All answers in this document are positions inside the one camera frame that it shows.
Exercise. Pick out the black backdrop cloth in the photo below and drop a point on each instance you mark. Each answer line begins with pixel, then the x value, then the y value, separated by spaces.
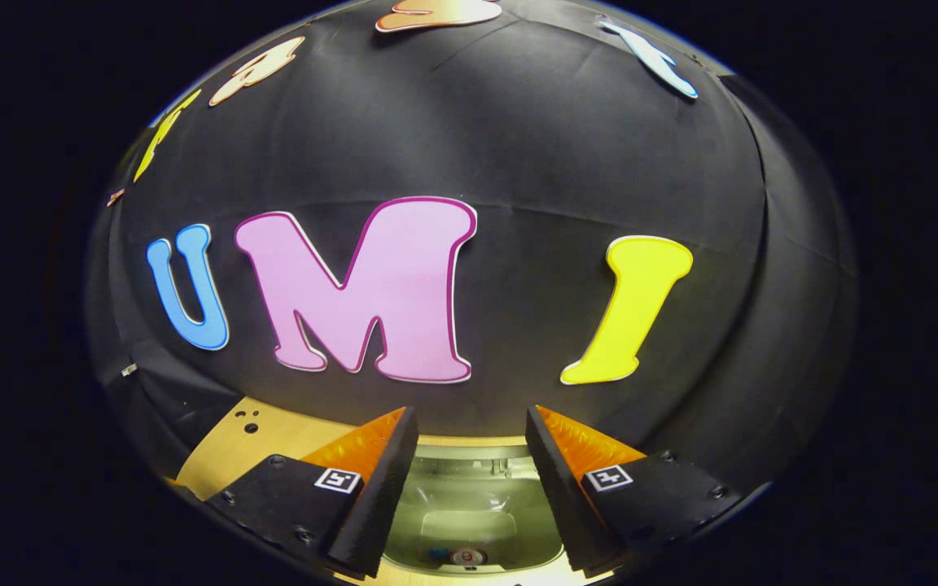
pixel 534 163

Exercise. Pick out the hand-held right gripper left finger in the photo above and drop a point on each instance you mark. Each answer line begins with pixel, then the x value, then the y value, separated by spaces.
pixel 383 505

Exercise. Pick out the copper cloth clip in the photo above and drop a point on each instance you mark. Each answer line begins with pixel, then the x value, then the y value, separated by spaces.
pixel 115 197

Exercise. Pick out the pale green desktop garbage bin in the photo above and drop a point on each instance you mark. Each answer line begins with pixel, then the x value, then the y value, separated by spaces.
pixel 469 496

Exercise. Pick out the wooden desktop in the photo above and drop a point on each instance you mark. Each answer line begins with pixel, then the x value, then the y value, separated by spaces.
pixel 257 443

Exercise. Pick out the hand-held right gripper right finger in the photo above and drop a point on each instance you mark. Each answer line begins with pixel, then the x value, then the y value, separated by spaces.
pixel 558 505

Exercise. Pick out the red pop can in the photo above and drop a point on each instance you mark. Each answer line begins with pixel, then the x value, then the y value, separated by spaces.
pixel 466 557

